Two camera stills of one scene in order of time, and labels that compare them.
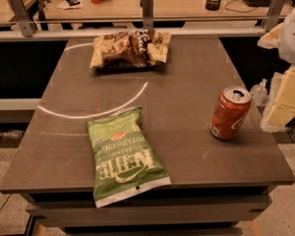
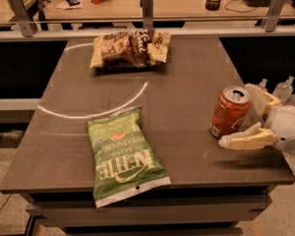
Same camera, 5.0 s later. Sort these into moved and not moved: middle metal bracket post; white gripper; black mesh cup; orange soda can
Moved: white gripper
Not moved: black mesh cup; orange soda can; middle metal bracket post
